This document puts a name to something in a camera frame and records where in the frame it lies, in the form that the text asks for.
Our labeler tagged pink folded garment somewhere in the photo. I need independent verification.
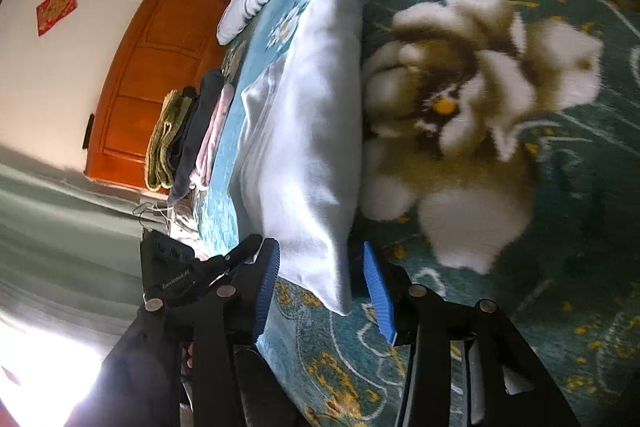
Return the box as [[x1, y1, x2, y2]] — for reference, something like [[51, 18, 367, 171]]
[[189, 83, 236, 188]]

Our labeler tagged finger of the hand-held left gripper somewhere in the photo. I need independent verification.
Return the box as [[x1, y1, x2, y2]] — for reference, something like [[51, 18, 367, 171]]
[[197, 234, 263, 285]]

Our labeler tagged dark navy folded garment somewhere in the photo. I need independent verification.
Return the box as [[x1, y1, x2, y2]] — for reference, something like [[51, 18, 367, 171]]
[[167, 69, 224, 204]]

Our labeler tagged red wall poster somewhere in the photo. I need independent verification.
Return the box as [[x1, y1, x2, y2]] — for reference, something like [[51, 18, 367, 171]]
[[36, 0, 81, 38]]

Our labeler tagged orange wooden headboard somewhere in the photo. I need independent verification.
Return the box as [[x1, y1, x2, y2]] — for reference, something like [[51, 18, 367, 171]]
[[82, 0, 241, 195]]

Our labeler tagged light blue t-shirt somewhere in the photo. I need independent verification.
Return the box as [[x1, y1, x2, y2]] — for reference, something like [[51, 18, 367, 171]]
[[227, 0, 366, 315]]

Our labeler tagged grey-green curtain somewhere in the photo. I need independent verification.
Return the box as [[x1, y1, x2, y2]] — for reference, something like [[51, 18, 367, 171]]
[[0, 147, 166, 343]]

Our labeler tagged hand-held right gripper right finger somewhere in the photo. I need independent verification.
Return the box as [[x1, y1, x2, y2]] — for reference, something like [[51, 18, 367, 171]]
[[362, 241, 581, 427]]

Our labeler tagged black folded garment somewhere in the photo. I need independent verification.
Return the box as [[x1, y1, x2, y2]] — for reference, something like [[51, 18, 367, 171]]
[[172, 94, 198, 178]]

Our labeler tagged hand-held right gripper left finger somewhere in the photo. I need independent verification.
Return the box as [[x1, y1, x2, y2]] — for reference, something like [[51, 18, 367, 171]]
[[97, 239, 301, 427]]

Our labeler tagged olive folded garment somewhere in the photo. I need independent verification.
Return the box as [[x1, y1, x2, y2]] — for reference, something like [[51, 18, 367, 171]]
[[144, 89, 193, 192]]

